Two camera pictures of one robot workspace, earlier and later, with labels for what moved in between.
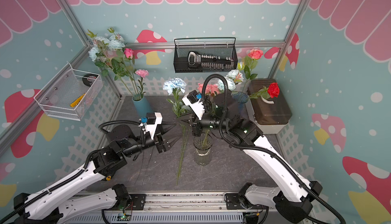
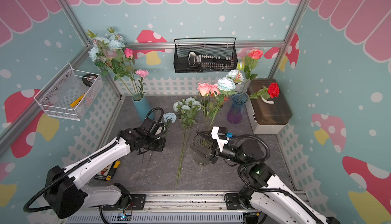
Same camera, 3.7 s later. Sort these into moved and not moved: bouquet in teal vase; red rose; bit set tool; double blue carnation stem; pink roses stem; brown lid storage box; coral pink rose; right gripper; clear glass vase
Moved: double blue carnation stem; pink roses stem; right gripper
Not moved: bit set tool; clear glass vase; red rose; brown lid storage box; bouquet in teal vase; coral pink rose
